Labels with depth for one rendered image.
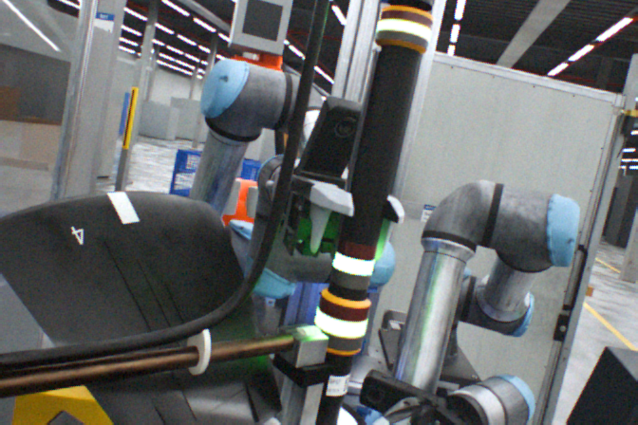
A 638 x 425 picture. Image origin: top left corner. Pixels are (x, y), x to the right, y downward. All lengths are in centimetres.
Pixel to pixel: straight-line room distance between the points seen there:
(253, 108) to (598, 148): 201
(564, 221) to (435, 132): 149
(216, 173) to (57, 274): 67
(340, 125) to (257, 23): 394
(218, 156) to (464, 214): 49
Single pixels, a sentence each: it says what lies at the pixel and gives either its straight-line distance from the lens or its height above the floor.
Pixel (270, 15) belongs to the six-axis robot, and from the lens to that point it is 446.
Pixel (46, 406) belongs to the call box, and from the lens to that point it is 89.
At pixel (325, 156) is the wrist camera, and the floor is 149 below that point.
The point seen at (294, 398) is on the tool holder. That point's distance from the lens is 44.
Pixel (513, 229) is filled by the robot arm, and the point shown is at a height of 143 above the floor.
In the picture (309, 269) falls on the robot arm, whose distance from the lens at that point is 69.
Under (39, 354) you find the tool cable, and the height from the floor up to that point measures 137.
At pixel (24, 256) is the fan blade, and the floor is 139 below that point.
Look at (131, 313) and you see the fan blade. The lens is 42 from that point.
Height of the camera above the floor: 151
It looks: 5 degrees down
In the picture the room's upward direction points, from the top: 12 degrees clockwise
